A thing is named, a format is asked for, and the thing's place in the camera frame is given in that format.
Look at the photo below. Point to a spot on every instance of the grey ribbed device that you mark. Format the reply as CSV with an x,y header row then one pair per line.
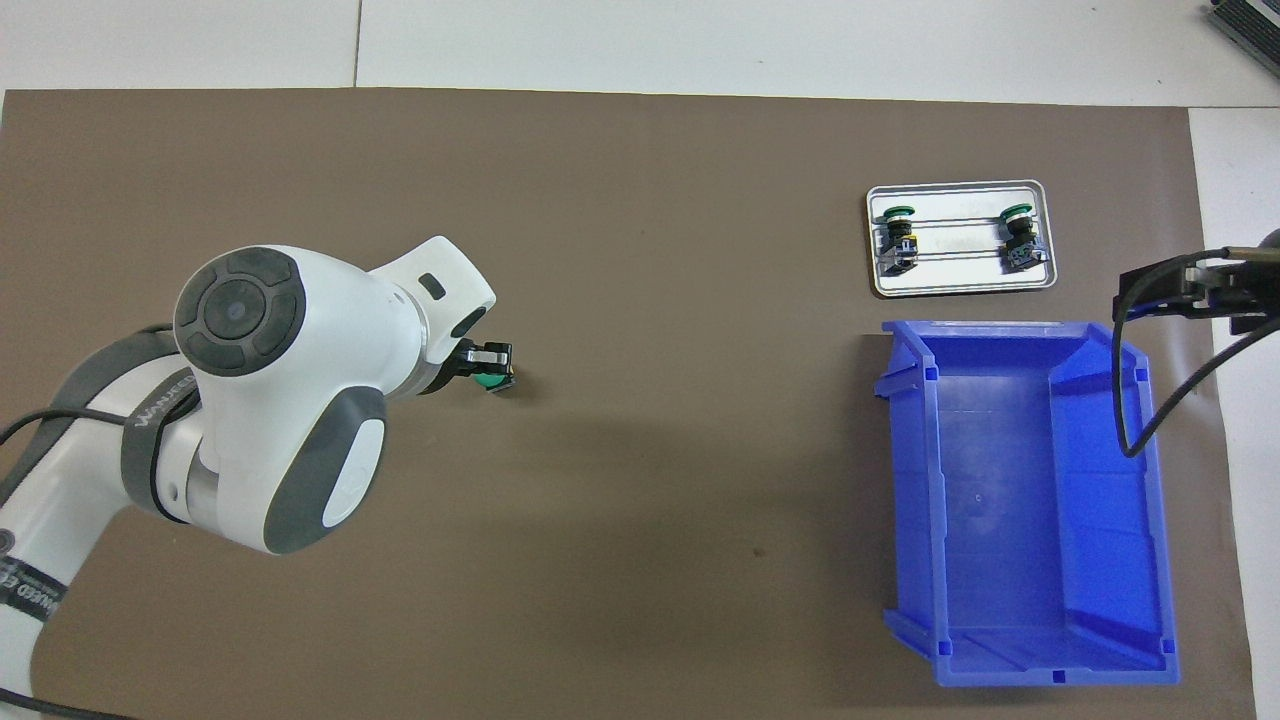
x,y
1255,25

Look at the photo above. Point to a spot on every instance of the grey metal tray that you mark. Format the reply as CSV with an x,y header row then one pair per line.
x,y
960,285

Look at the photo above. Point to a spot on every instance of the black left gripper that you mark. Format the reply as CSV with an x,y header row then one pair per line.
x,y
455,365

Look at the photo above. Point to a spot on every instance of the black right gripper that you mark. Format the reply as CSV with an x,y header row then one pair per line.
x,y
1250,290

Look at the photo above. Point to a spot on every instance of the green push button switch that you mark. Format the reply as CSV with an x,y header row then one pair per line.
x,y
490,382
898,240
1019,240

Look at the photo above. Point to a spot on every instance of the brown table mat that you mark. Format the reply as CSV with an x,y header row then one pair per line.
x,y
700,250

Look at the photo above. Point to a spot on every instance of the blue plastic storage bin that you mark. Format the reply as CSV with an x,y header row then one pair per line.
x,y
1000,500

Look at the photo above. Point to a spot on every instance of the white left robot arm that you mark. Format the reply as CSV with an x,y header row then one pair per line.
x,y
250,400

